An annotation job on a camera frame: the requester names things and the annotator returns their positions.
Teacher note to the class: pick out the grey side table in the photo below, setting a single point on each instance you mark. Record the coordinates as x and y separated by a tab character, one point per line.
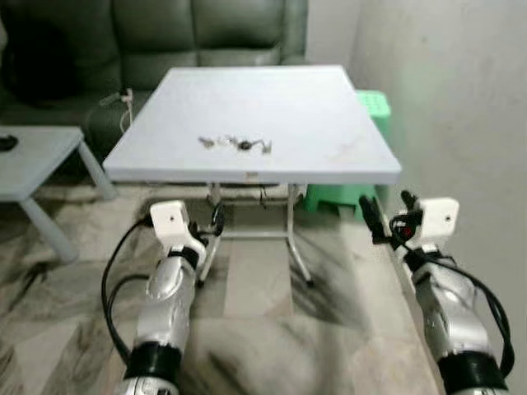
41	152

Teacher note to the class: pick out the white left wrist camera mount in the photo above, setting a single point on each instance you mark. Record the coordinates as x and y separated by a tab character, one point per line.
171	222

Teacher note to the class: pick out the loose silver keys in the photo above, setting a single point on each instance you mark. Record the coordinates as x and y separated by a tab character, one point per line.
206	141

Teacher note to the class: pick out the small black object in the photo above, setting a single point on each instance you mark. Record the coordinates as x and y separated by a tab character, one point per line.
7	142

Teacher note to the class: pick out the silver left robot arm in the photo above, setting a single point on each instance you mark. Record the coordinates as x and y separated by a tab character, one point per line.
165	300

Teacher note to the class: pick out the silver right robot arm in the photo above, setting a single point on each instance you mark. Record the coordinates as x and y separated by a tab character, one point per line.
453	317

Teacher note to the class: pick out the key bunch with black fob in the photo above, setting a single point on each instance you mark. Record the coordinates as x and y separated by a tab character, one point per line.
244	145

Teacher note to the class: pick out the white folding table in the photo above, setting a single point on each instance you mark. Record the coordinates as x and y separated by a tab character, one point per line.
255	111

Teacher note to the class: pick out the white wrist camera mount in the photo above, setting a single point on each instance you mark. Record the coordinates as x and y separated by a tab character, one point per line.
171	222
439	218

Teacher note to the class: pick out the white power strip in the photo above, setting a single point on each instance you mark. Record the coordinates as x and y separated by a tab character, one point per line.
115	98

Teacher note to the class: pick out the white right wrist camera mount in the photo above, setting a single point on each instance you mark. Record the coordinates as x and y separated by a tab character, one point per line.
439	218

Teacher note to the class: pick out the dark green leather sofa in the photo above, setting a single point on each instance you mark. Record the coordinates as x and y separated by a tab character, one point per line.
165	37

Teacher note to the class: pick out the green plastic stool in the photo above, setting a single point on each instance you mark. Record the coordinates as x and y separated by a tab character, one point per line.
375	107

